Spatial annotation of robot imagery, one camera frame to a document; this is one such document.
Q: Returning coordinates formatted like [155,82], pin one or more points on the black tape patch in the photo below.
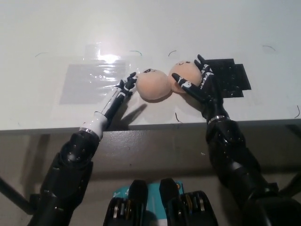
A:
[232,77]

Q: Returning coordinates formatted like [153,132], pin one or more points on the black table brace bar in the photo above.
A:
[14,195]
[294,130]
[291,186]

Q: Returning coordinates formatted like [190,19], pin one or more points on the clear tape patch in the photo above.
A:
[89,82]

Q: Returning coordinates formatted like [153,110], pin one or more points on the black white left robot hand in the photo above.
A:
[103,117]

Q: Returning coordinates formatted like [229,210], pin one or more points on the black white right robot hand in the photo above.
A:
[211,101]

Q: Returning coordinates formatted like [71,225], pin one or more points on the black teal robot torso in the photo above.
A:
[188,207]

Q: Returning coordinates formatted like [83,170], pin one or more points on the peach dumpling toy dark face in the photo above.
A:
[152,87]

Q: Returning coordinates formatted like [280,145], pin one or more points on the peach dumpling toy smiling face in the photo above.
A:
[185,70]

